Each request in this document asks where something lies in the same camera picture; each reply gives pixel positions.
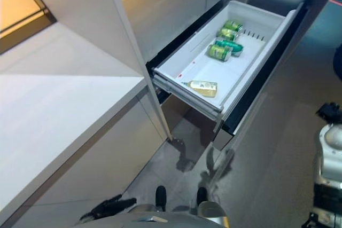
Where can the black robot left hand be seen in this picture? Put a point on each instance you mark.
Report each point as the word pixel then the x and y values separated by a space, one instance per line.
pixel 112 206

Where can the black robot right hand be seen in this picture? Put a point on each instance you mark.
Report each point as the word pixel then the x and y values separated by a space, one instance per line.
pixel 332 111

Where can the white fridge drawer steel front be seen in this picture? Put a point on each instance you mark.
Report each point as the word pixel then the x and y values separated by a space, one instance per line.
pixel 213 70

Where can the yellow tea plastic bottle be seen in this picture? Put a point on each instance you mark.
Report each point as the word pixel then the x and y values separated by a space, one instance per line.
pixel 203 87

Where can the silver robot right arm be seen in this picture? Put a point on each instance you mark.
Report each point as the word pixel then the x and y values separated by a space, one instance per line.
pixel 331 153

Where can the black robot left foot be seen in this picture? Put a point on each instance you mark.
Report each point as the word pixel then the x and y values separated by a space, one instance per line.
pixel 161 197

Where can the black robot foot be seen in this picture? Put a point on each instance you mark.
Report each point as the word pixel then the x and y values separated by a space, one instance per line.
pixel 202 194
pixel 161 197

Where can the grey robot torso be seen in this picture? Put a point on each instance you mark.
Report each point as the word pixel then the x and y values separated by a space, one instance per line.
pixel 160 220

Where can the black robot right foot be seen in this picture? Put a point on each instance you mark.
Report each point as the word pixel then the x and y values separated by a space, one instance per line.
pixel 202 194

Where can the dark green drink can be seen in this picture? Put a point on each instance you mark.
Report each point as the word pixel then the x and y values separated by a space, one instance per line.
pixel 229 46

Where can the light green drink can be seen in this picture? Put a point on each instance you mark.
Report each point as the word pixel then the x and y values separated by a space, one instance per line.
pixel 227 33
pixel 233 25
pixel 217 51

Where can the tall white cabinet panel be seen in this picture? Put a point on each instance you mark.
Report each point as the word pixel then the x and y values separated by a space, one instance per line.
pixel 80 11

